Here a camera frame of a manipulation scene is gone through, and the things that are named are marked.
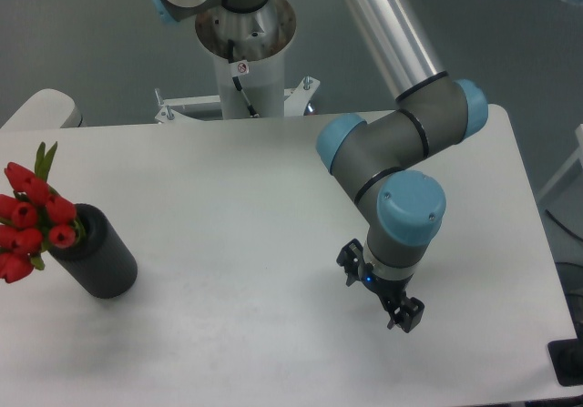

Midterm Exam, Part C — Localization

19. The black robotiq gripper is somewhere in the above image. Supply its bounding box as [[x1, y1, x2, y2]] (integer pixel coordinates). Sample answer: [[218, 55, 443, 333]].
[[336, 239, 425, 333]]

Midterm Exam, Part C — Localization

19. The red tulip bouquet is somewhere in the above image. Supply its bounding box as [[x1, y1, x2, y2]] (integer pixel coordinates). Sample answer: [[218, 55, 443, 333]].
[[1, 142, 87, 284]]

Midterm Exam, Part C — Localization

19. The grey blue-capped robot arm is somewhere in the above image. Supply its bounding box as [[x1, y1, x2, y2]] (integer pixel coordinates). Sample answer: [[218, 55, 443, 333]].
[[152, 0, 488, 331]]

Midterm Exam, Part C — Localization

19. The black ribbed cylindrical vase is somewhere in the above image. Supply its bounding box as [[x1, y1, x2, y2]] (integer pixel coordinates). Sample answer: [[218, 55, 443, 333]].
[[48, 204, 138, 299]]

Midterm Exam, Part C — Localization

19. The black device at table edge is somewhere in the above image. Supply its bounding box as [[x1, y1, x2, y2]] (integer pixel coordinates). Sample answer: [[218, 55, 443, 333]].
[[547, 339, 582, 387]]

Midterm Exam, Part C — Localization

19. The white rounded side table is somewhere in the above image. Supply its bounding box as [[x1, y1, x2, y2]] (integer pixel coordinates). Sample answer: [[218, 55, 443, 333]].
[[1, 88, 86, 132]]

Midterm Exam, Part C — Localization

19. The black floor cable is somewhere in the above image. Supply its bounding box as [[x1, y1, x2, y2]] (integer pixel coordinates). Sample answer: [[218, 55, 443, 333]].
[[545, 209, 583, 239]]

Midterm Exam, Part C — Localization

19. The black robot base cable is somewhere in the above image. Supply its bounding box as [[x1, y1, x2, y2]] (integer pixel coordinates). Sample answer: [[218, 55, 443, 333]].
[[226, 38, 261, 118]]

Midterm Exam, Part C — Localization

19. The white frame at right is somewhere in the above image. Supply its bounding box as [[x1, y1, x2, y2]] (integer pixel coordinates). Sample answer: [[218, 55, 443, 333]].
[[535, 125, 582, 204]]

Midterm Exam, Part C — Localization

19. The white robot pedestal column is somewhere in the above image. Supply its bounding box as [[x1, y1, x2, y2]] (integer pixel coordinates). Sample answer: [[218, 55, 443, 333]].
[[195, 0, 296, 119]]

